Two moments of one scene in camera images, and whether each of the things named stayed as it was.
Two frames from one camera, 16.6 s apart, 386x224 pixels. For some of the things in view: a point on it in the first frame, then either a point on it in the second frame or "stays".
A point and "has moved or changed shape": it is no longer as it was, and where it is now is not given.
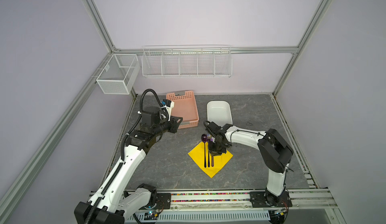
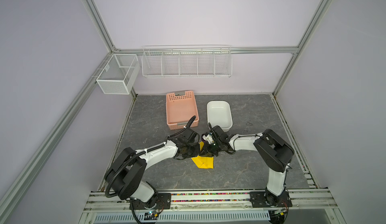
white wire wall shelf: x=187 y=61 stays
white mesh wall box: x=119 y=74 stays
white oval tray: x=219 y=112 stays
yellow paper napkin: x=197 y=154 has moved or changed shape
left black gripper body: x=171 y=125 -> x=192 y=150
